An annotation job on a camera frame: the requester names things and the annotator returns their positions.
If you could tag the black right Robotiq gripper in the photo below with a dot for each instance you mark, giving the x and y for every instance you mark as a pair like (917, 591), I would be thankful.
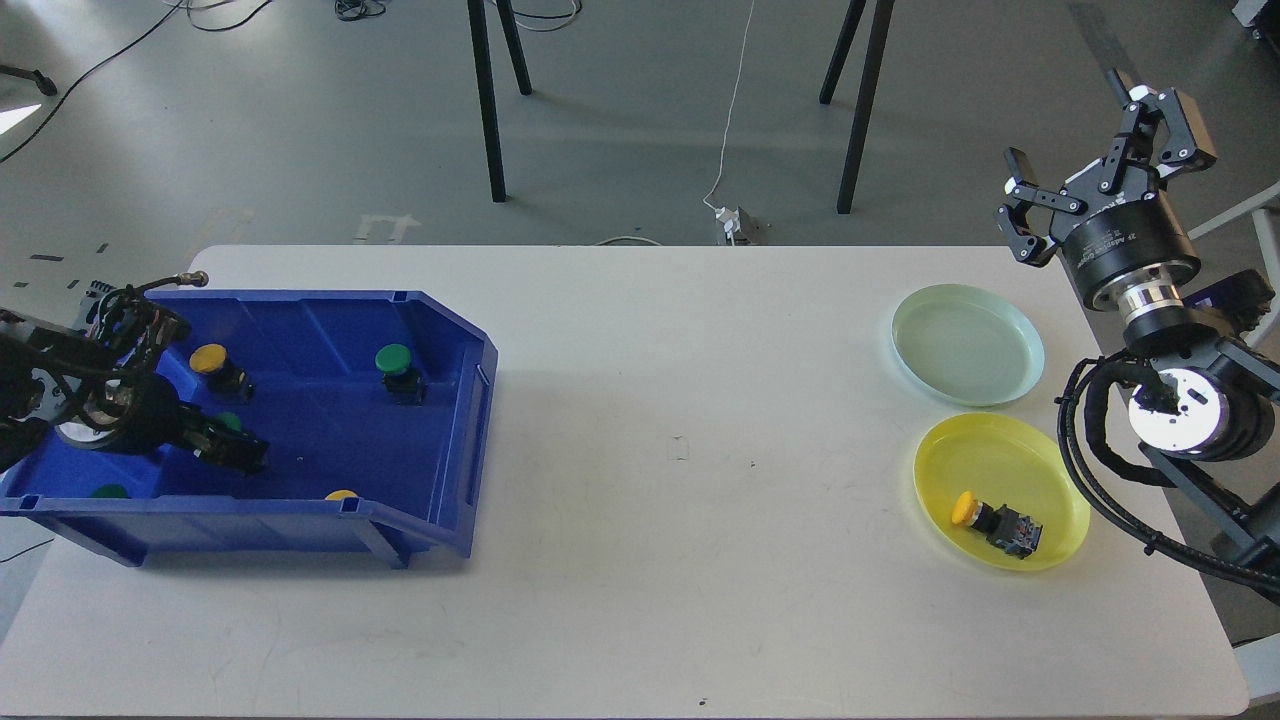
(1115, 217)

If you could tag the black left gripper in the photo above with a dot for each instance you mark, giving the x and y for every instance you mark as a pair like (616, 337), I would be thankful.
(156, 416)

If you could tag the green push button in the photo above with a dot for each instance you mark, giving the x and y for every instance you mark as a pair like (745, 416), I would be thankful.
(235, 447)
(400, 375)

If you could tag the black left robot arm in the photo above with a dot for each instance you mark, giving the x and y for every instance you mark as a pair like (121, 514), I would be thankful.
(96, 385)

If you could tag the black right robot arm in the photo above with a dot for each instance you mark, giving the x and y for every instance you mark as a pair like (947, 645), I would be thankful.
(1186, 388)

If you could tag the yellow push button back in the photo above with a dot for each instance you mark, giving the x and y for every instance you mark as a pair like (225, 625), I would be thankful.
(222, 376)

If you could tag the green push button front corner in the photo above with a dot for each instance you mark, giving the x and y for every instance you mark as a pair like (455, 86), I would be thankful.
(110, 491)

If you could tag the pale green plate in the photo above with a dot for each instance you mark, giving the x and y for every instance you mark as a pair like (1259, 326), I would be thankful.
(966, 345)

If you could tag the yellow plate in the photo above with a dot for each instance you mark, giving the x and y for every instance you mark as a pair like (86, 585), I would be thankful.
(1002, 462)

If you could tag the blue plastic bin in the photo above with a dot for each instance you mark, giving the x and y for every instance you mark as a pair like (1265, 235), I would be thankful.
(330, 424)

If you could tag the black stand leg right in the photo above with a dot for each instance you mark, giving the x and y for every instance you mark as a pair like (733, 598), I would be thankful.
(877, 41)

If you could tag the black stand leg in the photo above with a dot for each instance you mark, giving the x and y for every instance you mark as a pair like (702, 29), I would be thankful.
(877, 41)
(479, 37)

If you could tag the white power adapter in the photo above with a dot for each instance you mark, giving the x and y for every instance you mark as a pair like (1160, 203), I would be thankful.
(737, 228)

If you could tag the black stand leg left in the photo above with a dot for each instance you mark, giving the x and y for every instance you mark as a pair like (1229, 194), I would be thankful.
(479, 37)

